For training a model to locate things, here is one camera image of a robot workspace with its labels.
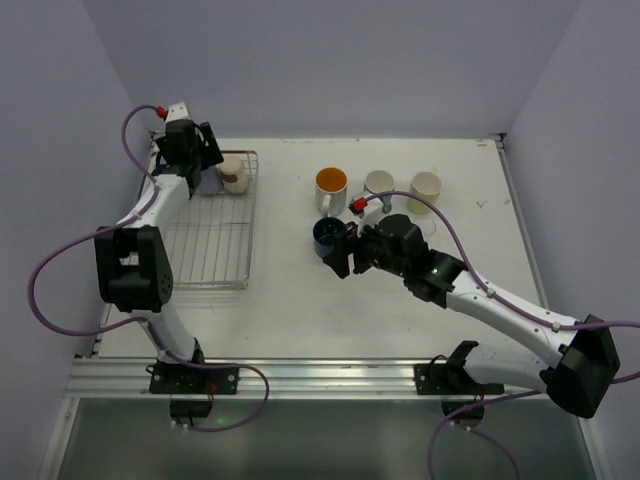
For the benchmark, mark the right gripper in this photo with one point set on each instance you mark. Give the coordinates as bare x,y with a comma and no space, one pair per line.
353,251

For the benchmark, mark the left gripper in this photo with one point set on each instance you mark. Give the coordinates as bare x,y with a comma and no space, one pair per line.
208,148

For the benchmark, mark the lavender plastic cup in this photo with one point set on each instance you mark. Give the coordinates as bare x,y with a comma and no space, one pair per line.
211,182

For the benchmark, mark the beige cup with brown band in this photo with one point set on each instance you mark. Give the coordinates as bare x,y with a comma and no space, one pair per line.
234,175

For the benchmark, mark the dark blue mug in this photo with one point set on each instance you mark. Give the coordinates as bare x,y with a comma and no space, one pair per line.
324,232

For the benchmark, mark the white pearly round cup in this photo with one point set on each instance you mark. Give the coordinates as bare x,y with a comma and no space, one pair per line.
331,191

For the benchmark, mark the grey blue ceramic mug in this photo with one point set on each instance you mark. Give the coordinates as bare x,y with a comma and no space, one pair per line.
378,181

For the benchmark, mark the clear glass cup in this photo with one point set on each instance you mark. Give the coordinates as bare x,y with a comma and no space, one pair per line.
430,227

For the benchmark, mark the light green ceramic mug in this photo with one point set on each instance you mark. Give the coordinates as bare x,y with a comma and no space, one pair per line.
427,186

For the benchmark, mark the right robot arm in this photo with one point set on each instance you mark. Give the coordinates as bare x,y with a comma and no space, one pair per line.
573,362

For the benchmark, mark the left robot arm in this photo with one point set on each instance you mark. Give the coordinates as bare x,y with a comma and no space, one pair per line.
133,267

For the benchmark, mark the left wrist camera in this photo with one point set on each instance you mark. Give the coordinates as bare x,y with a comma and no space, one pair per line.
178,112

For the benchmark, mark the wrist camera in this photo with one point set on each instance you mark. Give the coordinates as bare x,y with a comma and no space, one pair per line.
368,210
178,112

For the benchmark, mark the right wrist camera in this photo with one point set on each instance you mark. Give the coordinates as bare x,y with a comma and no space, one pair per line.
368,210

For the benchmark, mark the wire dish rack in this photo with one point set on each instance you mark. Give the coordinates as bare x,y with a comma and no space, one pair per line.
208,239

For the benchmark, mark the aluminium mounting rail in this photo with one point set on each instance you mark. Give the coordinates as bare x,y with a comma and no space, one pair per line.
324,379

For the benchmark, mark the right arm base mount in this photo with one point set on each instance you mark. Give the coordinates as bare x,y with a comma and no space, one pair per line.
445,376

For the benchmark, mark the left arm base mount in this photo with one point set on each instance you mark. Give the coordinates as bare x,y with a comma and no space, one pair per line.
192,390

